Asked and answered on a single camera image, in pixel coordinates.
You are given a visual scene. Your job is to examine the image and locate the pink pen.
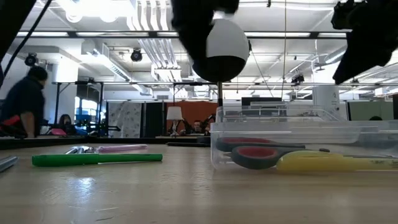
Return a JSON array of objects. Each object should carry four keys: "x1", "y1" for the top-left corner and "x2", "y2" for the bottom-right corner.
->
[{"x1": 96, "y1": 143, "x2": 149, "y2": 154}]

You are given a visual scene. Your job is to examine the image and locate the orange partition panel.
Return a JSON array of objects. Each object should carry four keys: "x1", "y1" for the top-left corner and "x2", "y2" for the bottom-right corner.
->
[{"x1": 165, "y1": 100, "x2": 219, "y2": 133}]

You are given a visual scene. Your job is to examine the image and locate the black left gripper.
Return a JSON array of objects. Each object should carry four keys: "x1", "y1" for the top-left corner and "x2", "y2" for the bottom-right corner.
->
[{"x1": 170, "y1": 0, "x2": 241, "y2": 63}]

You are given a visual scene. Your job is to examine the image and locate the black metal rack frame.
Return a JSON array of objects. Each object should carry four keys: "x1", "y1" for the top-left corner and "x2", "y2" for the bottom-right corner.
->
[{"x1": 52, "y1": 80, "x2": 122, "y2": 138}]

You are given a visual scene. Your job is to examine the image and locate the standing person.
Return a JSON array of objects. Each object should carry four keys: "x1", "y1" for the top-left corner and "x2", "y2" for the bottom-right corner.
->
[{"x1": 0, "y1": 65, "x2": 49, "y2": 139}]

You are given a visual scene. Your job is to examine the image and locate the white globe lamp, black base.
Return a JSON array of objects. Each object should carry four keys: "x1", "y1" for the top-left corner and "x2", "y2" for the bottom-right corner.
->
[{"x1": 165, "y1": 17, "x2": 251, "y2": 148}]

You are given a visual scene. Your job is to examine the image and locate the yellow highlighter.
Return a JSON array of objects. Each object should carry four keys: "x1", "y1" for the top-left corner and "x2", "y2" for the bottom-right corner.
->
[{"x1": 275, "y1": 150, "x2": 398, "y2": 174}]

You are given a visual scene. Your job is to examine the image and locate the green marker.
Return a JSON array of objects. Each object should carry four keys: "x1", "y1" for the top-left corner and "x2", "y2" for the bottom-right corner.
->
[{"x1": 31, "y1": 152, "x2": 164, "y2": 167}]

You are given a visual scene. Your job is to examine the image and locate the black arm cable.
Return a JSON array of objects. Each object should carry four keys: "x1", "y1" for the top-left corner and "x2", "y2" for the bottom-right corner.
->
[{"x1": 2, "y1": 0, "x2": 53, "y2": 79}]

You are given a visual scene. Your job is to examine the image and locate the white shade table lamp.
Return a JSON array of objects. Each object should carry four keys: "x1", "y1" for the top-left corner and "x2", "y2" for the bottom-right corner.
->
[{"x1": 165, "y1": 106, "x2": 185, "y2": 137}]

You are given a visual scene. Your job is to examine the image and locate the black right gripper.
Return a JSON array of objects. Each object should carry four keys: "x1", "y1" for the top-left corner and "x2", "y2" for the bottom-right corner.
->
[{"x1": 330, "y1": 0, "x2": 398, "y2": 85}]

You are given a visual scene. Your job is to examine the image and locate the black and red scissors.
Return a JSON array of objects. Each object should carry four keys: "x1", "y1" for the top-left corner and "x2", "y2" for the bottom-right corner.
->
[{"x1": 215, "y1": 136, "x2": 331, "y2": 170}]

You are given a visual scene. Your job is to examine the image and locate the black metal table frame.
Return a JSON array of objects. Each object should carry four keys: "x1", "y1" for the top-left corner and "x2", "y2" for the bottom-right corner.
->
[{"x1": 0, "y1": 136, "x2": 213, "y2": 151}]

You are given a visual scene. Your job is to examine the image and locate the clear plastic supply box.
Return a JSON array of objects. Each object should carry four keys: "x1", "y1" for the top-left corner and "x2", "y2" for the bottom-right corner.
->
[{"x1": 210, "y1": 105, "x2": 398, "y2": 172}]

